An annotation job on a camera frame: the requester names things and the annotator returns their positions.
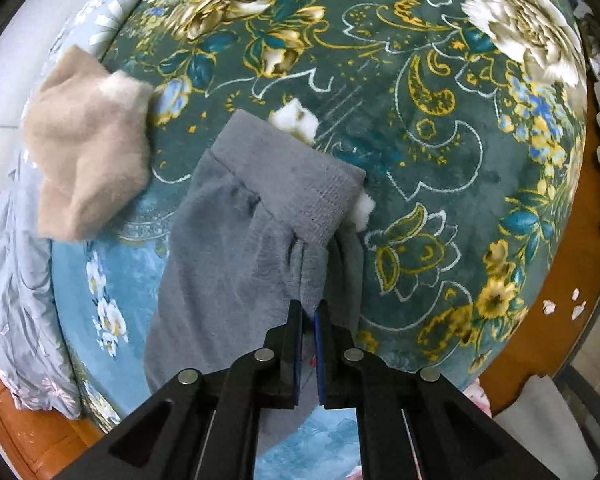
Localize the beige fleece garment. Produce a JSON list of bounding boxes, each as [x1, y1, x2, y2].
[[23, 44, 154, 244]]

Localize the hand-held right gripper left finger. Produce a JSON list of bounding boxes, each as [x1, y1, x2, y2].
[[51, 299, 304, 480]]

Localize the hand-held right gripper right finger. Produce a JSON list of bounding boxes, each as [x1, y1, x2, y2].
[[314, 299, 570, 480]]

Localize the green floral blanket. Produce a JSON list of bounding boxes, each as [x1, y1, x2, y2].
[[48, 0, 589, 480]]

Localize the white cloth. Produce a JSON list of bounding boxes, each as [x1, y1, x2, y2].
[[492, 376, 599, 479]]

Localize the grey fleece pants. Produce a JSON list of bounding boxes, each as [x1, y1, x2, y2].
[[143, 108, 367, 456]]

